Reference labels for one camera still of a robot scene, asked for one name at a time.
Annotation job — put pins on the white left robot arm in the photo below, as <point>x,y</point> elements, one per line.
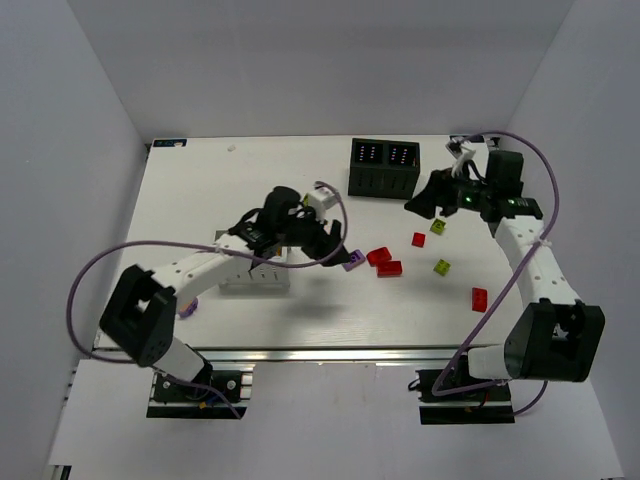
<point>140,313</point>

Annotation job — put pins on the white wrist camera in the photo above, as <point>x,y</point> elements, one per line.
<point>464,158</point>
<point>320,199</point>

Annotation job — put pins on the lime green small lego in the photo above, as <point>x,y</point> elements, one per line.
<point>438,226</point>

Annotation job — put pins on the purple orange lego piece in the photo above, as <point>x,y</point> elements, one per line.
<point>189,309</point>

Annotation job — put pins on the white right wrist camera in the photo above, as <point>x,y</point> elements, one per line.
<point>464,158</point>

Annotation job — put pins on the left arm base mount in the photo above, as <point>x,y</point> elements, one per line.
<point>170,400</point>

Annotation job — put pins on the lime green lego brick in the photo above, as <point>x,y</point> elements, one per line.
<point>442,267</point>

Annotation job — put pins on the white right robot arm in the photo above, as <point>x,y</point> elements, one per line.
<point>557,335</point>

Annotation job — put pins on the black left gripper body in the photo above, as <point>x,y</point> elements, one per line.
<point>314,238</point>

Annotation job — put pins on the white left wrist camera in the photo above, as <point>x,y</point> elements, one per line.
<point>320,199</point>

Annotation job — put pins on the white double bin container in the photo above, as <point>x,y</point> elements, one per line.
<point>263,279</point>

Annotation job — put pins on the small red lego brick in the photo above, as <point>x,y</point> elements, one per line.
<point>418,239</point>

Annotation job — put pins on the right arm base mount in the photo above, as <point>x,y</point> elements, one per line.
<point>477,407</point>

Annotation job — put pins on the black double bin container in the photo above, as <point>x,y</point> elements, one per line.
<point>383,169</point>

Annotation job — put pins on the purple sloped lego brick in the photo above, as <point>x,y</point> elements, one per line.
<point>356,259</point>

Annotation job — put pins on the red sloped lego brick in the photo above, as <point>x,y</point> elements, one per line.
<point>378,256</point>

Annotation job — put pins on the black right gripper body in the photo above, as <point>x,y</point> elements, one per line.
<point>440,193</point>

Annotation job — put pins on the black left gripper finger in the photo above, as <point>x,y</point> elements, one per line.
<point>334,240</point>
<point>325,254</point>

